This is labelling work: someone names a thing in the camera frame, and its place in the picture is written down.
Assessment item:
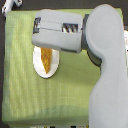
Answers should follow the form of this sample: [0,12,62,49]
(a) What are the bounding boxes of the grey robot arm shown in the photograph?
[32,4,128,128]

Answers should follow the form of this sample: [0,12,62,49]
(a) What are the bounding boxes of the white oval plate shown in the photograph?
[33,46,60,79]

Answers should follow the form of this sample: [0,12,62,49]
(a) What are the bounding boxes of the green table cloth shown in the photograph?
[2,11,101,127]

